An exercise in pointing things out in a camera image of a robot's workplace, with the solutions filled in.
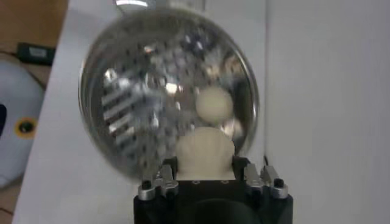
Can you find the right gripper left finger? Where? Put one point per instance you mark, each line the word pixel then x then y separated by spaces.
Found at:
pixel 166 182

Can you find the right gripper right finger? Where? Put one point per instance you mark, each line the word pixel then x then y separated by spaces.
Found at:
pixel 253 178

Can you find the white steamed baozi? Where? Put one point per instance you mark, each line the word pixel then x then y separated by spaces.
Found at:
pixel 214 105
pixel 205 152

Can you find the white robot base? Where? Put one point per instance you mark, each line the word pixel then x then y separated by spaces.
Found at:
pixel 18 91

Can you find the steel perforated steamer basket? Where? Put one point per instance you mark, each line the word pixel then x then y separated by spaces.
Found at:
pixel 137 76

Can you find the black power brick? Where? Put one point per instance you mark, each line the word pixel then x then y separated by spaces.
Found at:
pixel 36 54

